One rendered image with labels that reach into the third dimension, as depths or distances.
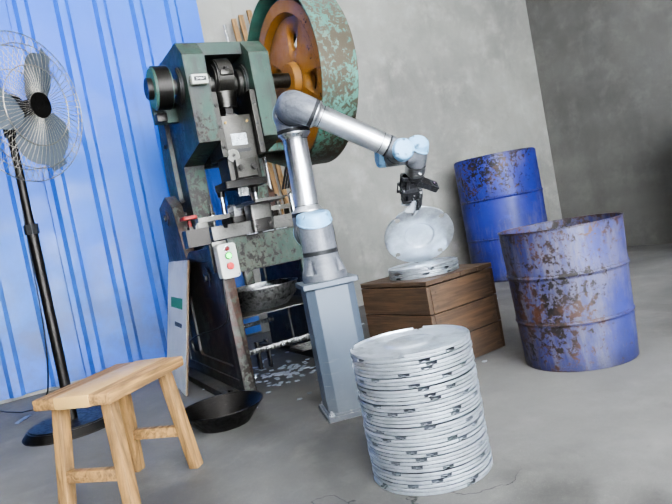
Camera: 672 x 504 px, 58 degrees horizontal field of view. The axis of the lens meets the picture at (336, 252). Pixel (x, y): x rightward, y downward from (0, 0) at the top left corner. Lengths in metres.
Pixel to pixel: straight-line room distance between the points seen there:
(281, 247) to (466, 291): 0.79
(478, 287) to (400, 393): 1.18
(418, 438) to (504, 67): 4.41
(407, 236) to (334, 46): 0.85
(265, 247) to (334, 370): 0.76
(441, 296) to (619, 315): 0.62
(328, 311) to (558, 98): 4.00
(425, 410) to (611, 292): 0.95
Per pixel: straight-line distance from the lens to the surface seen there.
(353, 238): 4.34
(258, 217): 2.61
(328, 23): 2.72
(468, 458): 1.46
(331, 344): 1.98
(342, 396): 2.02
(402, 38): 4.92
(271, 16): 3.12
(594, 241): 2.11
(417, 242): 2.56
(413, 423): 1.40
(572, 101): 5.53
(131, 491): 1.69
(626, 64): 5.23
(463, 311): 2.42
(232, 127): 2.74
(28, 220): 2.74
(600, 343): 2.16
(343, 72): 2.67
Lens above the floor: 0.64
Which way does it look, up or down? 3 degrees down
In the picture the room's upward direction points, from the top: 11 degrees counter-clockwise
